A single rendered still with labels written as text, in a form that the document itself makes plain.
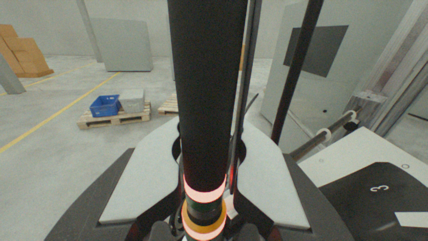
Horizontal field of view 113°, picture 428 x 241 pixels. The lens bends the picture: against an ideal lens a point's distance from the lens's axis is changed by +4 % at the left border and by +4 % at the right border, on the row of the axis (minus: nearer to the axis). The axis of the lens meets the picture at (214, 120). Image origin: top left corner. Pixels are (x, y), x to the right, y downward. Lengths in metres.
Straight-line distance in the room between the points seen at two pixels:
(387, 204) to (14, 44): 8.47
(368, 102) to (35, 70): 8.50
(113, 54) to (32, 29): 7.84
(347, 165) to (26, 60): 8.53
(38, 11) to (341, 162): 14.68
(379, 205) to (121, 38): 7.55
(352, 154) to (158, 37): 12.24
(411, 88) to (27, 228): 2.73
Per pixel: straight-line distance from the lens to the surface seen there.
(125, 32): 7.46
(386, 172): 0.30
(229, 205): 0.20
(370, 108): 0.64
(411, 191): 0.27
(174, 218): 0.42
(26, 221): 2.40
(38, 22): 14.72
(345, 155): 0.55
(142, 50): 7.38
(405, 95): 0.87
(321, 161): 0.55
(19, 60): 8.53
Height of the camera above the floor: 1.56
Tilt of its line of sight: 31 degrees down
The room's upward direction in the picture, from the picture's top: 3 degrees clockwise
